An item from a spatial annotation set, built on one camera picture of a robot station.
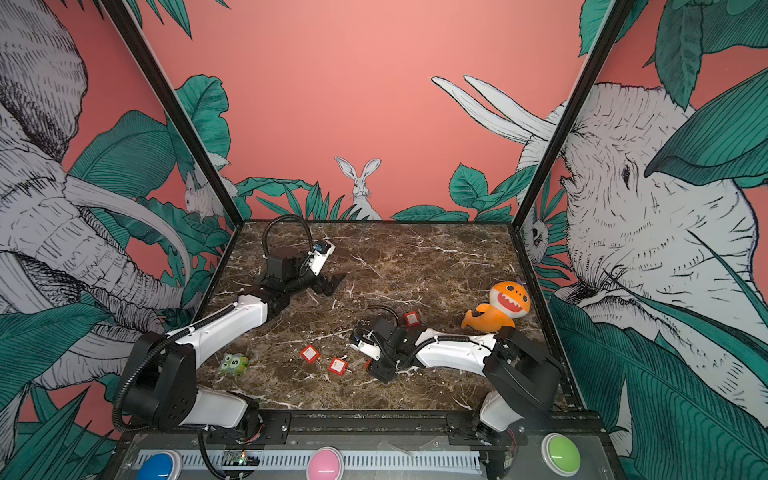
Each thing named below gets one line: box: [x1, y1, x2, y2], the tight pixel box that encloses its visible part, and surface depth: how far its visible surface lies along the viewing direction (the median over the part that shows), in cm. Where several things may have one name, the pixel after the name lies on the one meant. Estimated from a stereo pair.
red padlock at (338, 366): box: [328, 357, 349, 377], surface depth 85 cm
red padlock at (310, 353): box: [300, 344, 321, 365], surface depth 87 cm
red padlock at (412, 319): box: [404, 311, 421, 327], surface depth 94 cm
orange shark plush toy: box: [461, 279, 531, 333], surface depth 91 cm
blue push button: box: [135, 449, 183, 480], surface depth 69 cm
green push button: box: [541, 432, 581, 477], surface depth 71 cm
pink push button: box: [306, 446, 345, 480], surface depth 69 cm
